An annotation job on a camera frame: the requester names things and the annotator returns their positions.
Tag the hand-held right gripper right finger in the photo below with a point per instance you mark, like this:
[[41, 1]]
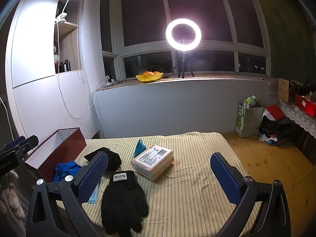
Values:
[[223, 175]]

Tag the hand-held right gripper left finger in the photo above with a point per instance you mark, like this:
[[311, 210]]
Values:
[[93, 175]]

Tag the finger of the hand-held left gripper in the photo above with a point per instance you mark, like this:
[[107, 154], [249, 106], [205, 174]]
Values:
[[27, 147], [14, 142]]

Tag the black fabric pouch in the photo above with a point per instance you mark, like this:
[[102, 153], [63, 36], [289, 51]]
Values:
[[113, 160]]

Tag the blue cloth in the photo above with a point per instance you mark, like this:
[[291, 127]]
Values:
[[66, 169]]

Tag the dark red cardboard box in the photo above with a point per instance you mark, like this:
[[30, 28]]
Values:
[[61, 153]]

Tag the orange tissue pack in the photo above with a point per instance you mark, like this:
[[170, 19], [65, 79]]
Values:
[[153, 163]]

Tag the striped bed sheet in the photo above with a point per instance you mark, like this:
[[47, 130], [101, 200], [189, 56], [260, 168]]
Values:
[[192, 190]]

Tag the black knitted glove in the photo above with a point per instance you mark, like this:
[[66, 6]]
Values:
[[123, 202]]

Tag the teal plastic item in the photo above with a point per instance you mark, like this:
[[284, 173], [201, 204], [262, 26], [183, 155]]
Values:
[[139, 148]]

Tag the green white paper bag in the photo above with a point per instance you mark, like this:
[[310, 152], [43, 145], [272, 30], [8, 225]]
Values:
[[249, 124]]

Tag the pile of clothes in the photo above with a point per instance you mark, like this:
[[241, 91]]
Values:
[[276, 130]]

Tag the green carton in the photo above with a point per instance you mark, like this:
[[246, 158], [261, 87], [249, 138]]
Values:
[[249, 101]]

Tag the red cloth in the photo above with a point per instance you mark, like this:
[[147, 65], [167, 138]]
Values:
[[275, 112]]

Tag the dark bottle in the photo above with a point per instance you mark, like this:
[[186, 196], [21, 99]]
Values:
[[66, 66], [61, 67]]

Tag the dark wooden cabinet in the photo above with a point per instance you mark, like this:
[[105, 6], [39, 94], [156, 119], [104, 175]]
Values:
[[306, 144]]

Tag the white cabinet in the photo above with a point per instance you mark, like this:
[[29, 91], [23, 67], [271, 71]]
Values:
[[37, 54]]

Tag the white lace cloth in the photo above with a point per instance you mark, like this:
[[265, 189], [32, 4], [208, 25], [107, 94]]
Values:
[[296, 118]]

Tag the white power strip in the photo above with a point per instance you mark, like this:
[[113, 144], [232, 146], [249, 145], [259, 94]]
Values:
[[110, 79]]

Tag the small white ornament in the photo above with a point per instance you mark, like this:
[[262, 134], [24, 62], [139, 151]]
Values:
[[56, 53]]

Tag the wooden windowsill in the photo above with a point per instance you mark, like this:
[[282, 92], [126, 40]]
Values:
[[209, 76]]

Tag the brown cardboard box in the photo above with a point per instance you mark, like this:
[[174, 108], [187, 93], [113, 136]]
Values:
[[285, 88]]

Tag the bright red box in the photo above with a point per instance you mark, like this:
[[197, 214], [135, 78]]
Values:
[[303, 105]]

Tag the yellow fruit bowl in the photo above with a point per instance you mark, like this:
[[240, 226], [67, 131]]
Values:
[[148, 78]]

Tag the black tripod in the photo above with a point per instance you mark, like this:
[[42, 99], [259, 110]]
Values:
[[183, 64]]

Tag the white framed window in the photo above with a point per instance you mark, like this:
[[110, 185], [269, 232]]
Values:
[[148, 48]]

